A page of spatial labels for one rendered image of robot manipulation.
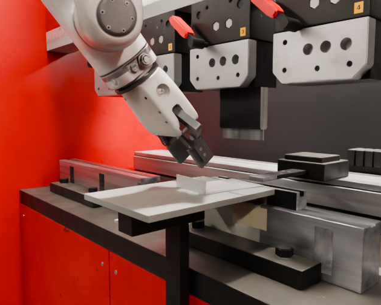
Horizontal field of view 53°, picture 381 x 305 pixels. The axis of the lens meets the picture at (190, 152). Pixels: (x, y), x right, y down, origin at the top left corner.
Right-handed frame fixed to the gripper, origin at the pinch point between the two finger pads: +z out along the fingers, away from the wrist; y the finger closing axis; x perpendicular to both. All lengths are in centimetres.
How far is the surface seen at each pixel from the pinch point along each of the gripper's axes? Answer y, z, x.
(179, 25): 10.1, -14.7, -17.9
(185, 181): 1.5, 3.9, 3.2
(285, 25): -13.7, -10.2, -17.2
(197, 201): -6.9, 2.7, 6.8
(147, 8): 26.5, -18.6, -24.0
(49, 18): 83, -29, -24
